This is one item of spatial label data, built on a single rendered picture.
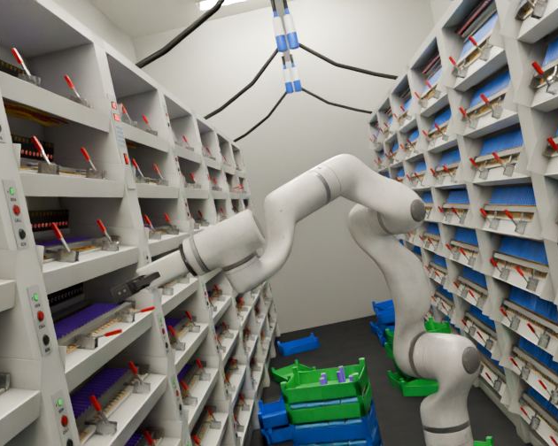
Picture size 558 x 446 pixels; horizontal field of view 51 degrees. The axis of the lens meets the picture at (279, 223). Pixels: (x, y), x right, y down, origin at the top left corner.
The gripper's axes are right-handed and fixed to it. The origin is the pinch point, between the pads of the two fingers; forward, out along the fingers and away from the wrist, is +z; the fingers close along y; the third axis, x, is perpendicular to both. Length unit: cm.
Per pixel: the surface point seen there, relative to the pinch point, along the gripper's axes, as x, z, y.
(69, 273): -8.0, 7.4, 4.3
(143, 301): 5.2, 12.7, -43.5
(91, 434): 24.3, 19.6, 1.6
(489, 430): 123, -68, -133
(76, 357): 8.0, 12.6, 6.8
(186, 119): -67, -1, -184
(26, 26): -70, 1, -22
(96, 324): 4.3, 15.1, -14.2
